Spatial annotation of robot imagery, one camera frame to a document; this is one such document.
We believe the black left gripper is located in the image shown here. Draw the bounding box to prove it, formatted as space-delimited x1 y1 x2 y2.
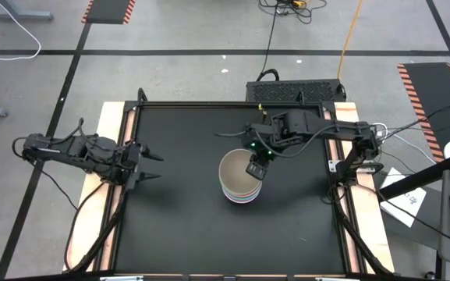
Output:
119 140 165 191

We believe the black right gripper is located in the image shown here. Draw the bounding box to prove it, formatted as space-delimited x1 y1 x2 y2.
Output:
245 120 279 180

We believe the beige ribbed labelled bowl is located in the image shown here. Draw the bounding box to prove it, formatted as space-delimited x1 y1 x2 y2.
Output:
218 148 264 196

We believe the teal green bowl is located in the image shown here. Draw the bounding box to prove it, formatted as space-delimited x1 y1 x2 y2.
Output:
221 185 264 199

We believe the black perforated computer case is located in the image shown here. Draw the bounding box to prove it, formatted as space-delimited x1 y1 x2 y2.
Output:
246 79 346 104

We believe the white paper sheet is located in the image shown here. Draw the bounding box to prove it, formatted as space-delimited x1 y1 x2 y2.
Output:
379 166 427 229

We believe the black diagonal beam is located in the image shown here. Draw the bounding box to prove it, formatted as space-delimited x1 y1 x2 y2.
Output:
376 153 450 203

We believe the black hazard-striped floor mat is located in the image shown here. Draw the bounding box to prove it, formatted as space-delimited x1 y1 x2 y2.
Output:
396 62 450 164
81 0 136 26

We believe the black aluminium table frame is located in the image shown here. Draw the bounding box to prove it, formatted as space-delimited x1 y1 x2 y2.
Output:
62 87 396 281

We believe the thick black cable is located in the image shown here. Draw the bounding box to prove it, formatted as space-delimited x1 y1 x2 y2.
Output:
62 181 107 272

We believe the black power cable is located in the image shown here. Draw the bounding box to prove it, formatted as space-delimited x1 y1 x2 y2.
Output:
256 0 281 83

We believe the yellow hanging cable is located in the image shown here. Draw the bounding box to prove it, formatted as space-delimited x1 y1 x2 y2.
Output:
336 0 364 80

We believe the tangled floor cable bundle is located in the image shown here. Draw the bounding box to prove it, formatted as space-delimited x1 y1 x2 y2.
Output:
258 0 328 25

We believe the thin black cable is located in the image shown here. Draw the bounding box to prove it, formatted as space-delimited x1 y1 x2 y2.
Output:
388 101 450 137
383 197 450 251

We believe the white floor cable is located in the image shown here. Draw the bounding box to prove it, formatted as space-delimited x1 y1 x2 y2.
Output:
0 0 42 62

